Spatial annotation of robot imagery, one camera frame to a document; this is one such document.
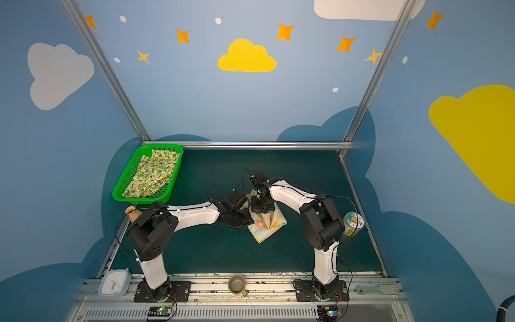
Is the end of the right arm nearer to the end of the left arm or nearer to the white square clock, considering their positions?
the end of the left arm

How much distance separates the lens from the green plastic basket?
37.4 inches

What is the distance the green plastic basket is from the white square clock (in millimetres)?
308
